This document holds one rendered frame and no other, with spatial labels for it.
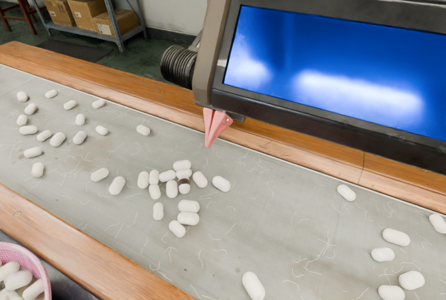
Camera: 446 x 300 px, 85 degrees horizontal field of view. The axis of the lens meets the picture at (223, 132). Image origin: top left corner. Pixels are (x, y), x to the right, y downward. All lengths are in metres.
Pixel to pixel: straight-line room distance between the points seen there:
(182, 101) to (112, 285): 0.42
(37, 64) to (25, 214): 0.58
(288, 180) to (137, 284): 0.31
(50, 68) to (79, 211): 0.55
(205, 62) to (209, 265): 0.33
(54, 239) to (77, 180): 0.13
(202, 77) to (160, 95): 0.53
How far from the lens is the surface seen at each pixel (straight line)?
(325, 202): 0.50
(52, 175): 0.61
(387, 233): 0.50
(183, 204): 0.45
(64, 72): 0.91
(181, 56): 0.82
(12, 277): 0.52
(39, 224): 0.51
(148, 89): 0.72
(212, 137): 0.49
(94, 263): 0.44
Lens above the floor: 1.14
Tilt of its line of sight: 43 degrees down
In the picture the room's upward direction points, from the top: straight up
